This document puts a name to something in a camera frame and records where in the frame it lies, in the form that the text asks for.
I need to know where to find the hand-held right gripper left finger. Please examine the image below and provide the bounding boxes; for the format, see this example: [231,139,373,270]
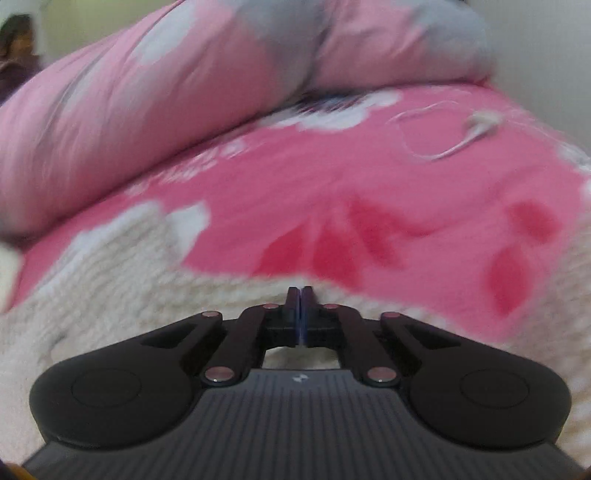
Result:
[139,286,301,387]

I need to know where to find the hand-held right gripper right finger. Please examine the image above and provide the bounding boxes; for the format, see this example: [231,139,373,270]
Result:
[301,286,462,387]

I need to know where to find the beige white houndstooth coat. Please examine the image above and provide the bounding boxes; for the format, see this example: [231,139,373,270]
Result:
[0,203,591,467]

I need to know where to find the pink floral bed blanket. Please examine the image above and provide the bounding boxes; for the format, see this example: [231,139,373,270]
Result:
[9,80,591,342]

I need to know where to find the pink grey floral duvet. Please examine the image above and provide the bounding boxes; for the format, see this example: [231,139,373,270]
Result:
[0,0,497,241]

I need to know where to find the cream fleece garment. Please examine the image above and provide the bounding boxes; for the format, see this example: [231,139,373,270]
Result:
[0,244,24,315]

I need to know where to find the yellow-green wardrobe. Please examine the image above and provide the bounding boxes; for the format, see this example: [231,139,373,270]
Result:
[39,0,176,61]

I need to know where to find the white earphone cable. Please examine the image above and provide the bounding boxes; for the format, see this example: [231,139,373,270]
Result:
[390,102,506,162]

